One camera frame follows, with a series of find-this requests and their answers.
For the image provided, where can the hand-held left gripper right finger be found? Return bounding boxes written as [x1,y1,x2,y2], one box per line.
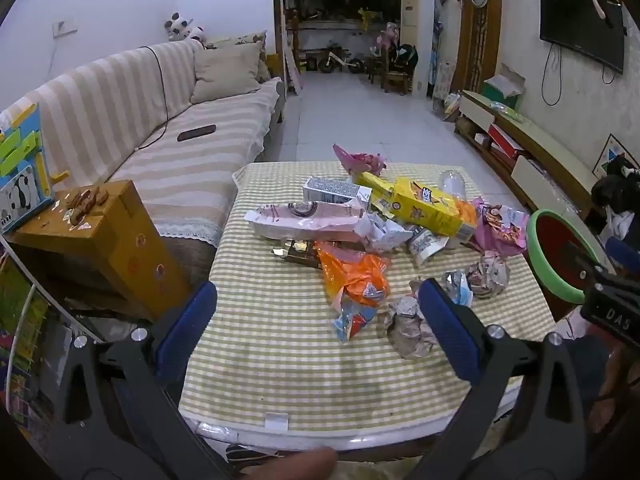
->
[405,277,588,480]

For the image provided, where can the colourful picture book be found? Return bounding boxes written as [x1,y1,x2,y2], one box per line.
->
[0,255,56,426]

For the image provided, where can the yellow cardboard box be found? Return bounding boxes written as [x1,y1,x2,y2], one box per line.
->
[2,180,193,321]

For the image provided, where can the long white pink bag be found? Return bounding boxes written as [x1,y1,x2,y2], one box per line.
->
[243,200,368,244]

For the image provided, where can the bags beside cabinet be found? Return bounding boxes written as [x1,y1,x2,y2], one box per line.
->
[430,62,463,122]

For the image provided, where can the white balance bike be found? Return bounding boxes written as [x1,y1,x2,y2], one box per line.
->
[317,47,365,75]

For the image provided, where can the orange plastic bag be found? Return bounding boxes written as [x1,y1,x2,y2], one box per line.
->
[316,241,392,311]

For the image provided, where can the white standing air conditioner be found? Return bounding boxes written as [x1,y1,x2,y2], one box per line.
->
[400,0,436,96]

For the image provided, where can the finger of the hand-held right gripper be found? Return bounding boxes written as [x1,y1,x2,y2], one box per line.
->
[606,236,640,281]
[557,240,608,288]

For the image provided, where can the pink snack wrapper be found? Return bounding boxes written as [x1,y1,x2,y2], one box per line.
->
[470,197,531,259]

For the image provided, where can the black charging cable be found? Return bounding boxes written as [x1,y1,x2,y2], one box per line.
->
[135,46,170,152]

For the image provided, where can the yellow snack box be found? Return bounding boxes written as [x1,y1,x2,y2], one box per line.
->
[391,176,478,239]

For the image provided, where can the green plastic packet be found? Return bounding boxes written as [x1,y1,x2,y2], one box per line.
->
[492,101,523,123]

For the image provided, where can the white paper bag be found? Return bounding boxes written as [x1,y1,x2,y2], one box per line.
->
[354,211,413,253]

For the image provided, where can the plain beige pillow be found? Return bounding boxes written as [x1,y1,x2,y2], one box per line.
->
[190,42,263,106]

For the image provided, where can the clear plastic bottle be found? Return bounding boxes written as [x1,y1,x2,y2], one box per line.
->
[438,170,467,202]

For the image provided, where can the blue toy board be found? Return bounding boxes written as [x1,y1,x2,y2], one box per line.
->
[0,102,71,236]

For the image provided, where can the wooden chair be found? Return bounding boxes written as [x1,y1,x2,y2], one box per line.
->
[382,45,418,95]

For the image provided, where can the red bin with green rim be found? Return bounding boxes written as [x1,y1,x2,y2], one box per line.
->
[527,208,608,306]

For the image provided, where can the long yellow wrapper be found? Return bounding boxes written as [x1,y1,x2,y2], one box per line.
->
[354,171,397,213]

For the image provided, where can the black white patterned paper cup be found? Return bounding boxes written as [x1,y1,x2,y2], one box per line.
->
[406,226,450,267]

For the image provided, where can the white foam boards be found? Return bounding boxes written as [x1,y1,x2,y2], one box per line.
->
[282,35,303,96]

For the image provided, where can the person's right hand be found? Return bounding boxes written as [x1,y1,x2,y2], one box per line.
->
[592,352,640,436]

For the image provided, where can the white blue milk carton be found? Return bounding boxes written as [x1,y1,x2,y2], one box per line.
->
[302,176,373,212]

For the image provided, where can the yellow checked tablecloth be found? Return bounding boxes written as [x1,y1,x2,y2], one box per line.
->
[180,160,556,428]

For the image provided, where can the red box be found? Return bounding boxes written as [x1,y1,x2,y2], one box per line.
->
[487,124,526,161]

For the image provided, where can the magenta pink wrapper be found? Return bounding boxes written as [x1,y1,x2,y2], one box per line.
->
[333,143,387,177]

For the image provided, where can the black bag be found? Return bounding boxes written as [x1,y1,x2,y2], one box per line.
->
[390,44,418,73]

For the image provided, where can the sofa with striped beige cover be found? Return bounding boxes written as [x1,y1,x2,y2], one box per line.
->
[0,37,286,261]

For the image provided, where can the long cream television cabinet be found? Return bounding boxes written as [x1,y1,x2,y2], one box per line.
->
[454,89,616,261]

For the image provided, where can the black wall television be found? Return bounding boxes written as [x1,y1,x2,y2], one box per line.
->
[539,0,626,75]

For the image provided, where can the brown gold packet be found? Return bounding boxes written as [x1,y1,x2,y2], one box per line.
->
[271,239,325,270]

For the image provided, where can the person's left hand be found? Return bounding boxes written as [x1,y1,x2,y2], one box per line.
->
[265,447,337,480]

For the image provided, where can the black white plush toy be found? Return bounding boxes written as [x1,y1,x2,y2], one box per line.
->
[165,12,195,43]

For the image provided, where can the carved wooden door frame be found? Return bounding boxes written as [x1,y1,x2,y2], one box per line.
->
[457,0,502,96]

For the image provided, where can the silver foil packet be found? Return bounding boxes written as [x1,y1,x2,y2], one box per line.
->
[441,269,474,307]

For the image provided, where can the silver wrapper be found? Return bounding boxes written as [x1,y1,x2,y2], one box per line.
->
[466,251,512,300]

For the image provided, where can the green box with white flaps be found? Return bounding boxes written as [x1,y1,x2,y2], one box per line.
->
[482,62,526,111]

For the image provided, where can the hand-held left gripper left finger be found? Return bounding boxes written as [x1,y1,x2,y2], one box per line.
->
[52,280,236,480]

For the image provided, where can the geometric pattern poster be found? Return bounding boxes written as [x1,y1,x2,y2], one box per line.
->
[592,134,633,178]

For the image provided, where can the small blue red wrapper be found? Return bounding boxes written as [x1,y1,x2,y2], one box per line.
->
[332,302,379,344]

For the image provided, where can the black phone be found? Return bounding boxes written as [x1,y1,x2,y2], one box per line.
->
[177,124,217,142]

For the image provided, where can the patterned pillow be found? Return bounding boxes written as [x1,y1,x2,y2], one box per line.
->
[207,30,271,83]

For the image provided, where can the pile of dark clothes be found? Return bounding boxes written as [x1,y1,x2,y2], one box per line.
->
[591,155,640,241]

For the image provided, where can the pile of brown nuts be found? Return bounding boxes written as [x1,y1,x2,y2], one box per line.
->
[65,186,111,226]

